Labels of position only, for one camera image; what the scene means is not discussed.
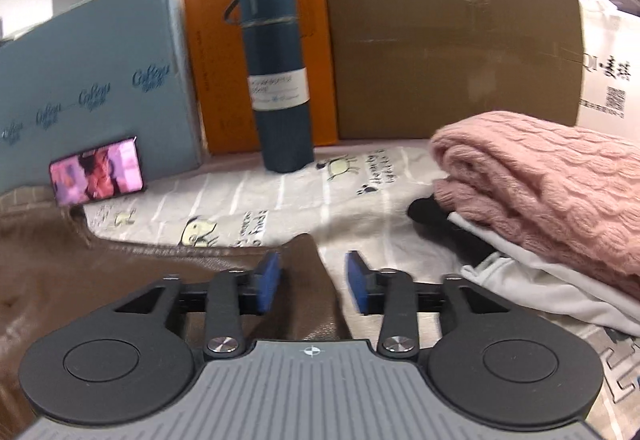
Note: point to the dark blue thermos bottle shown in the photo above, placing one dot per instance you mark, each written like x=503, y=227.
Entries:
x=277, y=80

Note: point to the smartphone playing video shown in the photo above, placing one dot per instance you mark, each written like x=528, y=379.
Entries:
x=97, y=174

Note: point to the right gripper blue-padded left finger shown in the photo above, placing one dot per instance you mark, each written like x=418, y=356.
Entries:
x=233, y=294

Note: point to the printed grey bed sheet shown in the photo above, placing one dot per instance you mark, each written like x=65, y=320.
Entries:
x=350, y=199

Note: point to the brown leather jacket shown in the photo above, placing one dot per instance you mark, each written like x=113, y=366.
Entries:
x=55, y=270

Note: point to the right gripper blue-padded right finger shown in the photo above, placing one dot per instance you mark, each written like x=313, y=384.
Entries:
x=390, y=294

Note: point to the brown cardboard box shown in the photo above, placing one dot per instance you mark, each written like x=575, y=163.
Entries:
x=404, y=68

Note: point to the large blue foam board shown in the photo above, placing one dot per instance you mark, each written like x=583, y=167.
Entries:
x=104, y=71

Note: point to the pink knitted sweater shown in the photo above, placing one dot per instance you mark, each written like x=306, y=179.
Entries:
x=568, y=194

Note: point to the white printed cardboard box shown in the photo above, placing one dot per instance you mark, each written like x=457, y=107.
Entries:
x=609, y=102

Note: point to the black folded garment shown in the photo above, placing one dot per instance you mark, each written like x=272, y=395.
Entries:
x=431, y=222

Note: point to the orange cardboard box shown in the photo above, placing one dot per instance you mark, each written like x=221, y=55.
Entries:
x=220, y=75

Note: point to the white folded garment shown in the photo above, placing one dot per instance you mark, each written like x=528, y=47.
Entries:
x=528, y=280

